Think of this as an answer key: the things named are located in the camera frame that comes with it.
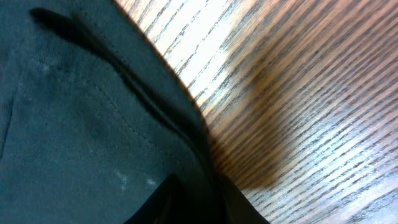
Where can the black garment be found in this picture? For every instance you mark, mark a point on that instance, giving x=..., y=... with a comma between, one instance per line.
x=92, y=121

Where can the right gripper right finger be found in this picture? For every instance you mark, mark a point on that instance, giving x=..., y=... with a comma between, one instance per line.
x=238, y=209

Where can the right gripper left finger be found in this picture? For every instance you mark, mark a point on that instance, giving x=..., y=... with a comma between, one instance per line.
x=166, y=205

